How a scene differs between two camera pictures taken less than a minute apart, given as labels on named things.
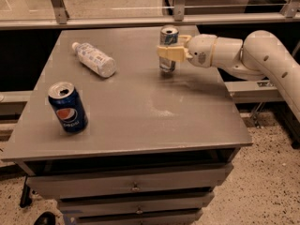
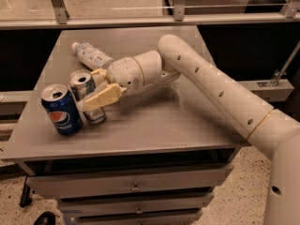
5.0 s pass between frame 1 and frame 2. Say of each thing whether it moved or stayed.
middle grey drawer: stayed
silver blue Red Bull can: moved
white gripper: moved
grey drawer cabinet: stayed
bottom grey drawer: stayed
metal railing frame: stayed
